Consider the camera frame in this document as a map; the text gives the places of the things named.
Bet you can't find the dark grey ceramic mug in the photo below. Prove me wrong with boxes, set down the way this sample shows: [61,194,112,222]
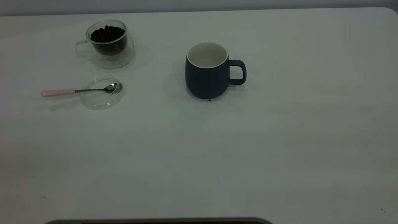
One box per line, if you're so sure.
[185,42,247,99]

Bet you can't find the pink-handled metal spoon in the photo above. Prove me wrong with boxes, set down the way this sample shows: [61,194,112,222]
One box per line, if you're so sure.
[41,82,120,97]

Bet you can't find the dark coffee beans heap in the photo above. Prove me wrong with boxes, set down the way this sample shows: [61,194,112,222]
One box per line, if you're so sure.
[90,25,127,56]

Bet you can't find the clear shallow glass dish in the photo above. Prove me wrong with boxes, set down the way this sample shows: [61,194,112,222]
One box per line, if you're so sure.
[80,78,125,110]

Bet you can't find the clear double-wall glass cup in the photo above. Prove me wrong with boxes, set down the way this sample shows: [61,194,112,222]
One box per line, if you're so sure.
[75,20,135,69]

